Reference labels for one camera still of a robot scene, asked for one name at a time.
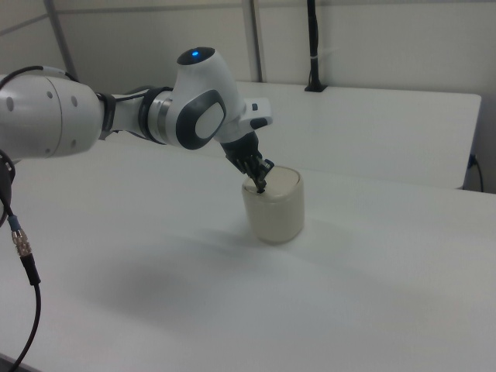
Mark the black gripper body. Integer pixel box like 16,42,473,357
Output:
219,130,265,176

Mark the cream round desktop trash bin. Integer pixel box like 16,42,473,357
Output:
240,164,305,244

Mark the grey metal partition post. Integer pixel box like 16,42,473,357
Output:
243,0,265,83
43,0,80,81

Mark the black camera pole with base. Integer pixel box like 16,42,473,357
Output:
304,0,329,93

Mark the thin black wall cable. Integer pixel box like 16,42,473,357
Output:
468,153,486,191

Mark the black cable with metal connector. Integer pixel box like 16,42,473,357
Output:
0,147,43,367

